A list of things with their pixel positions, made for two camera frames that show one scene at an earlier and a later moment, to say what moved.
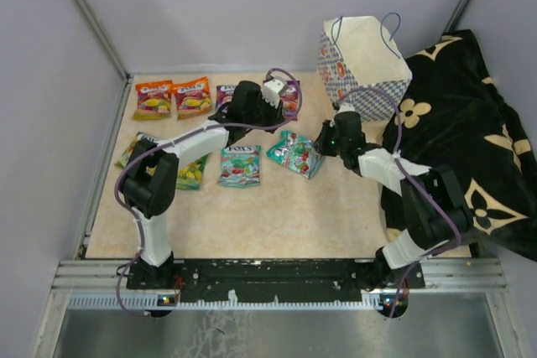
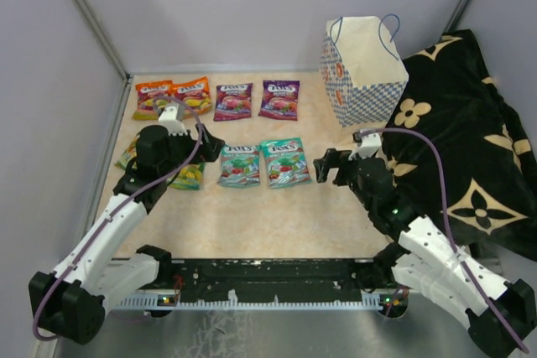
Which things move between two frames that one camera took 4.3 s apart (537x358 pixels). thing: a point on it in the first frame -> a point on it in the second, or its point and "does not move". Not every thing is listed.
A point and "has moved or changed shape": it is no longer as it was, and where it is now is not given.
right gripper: x=328 y=127 -> x=330 y=158
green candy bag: x=122 y=162 does not move
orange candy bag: x=153 y=100 does not move
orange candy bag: x=192 y=97 does not move
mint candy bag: x=240 y=166 does not move
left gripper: x=277 y=116 -> x=207 y=152
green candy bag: x=190 y=177 does not move
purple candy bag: x=289 y=100 does not move
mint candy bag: x=296 y=153 has moved or changed shape
